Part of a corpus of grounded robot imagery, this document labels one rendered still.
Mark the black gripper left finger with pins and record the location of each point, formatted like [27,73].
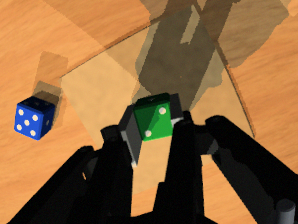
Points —
[109,192]

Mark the light tan flat mat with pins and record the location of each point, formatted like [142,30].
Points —
[174,55]

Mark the blue die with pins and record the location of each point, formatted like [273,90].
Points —
[34,117]

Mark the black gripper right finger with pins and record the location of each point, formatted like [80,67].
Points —
[265,185]

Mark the dark green die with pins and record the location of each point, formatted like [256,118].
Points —
[152,115]

